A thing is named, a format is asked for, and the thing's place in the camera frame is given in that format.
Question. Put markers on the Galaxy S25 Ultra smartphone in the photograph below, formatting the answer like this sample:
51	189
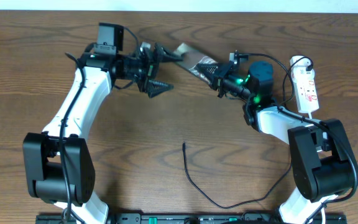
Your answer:
191	58

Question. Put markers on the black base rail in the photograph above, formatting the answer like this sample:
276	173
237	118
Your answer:
136	218

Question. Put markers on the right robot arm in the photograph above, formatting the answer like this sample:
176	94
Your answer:
323	164

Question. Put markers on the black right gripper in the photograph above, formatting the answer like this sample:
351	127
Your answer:
218	75

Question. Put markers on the white power strip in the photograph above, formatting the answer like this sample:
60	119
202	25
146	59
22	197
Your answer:
302	75

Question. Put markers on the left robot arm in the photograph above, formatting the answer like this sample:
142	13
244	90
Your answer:
57	161

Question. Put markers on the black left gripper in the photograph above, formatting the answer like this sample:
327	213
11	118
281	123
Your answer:
151	66

